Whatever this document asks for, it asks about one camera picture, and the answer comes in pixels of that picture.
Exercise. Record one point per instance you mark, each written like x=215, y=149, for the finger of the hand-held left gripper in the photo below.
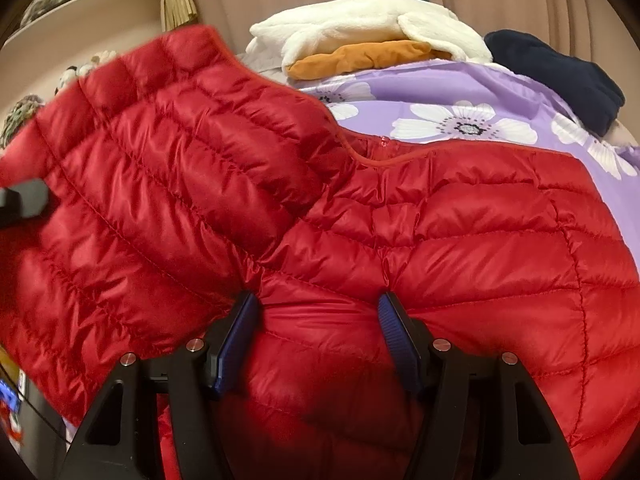
x=25, y=199

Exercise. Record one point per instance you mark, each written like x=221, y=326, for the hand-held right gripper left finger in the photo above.
x=235, y=345

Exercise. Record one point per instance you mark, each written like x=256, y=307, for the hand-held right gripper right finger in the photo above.
x=397, y=340

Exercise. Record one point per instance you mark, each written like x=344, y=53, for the red down jacket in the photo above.
x=350, y=270

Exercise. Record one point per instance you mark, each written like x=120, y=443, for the plush toys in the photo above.
x=82, y=72

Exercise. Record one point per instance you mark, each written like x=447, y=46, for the dark device with blue lights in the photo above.
x=25, y=425

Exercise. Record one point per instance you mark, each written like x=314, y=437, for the purple floral blanket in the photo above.
x=475, y=120

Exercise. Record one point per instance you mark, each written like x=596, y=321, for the hanging tan cloth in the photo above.
x=178, y=2

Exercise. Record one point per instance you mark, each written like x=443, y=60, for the orange garment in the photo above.
x=360, y=57

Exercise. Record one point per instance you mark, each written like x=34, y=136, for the navy garment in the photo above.
x=560, y=77

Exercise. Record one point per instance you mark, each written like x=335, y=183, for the white fleece garment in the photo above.
x=360, y=25

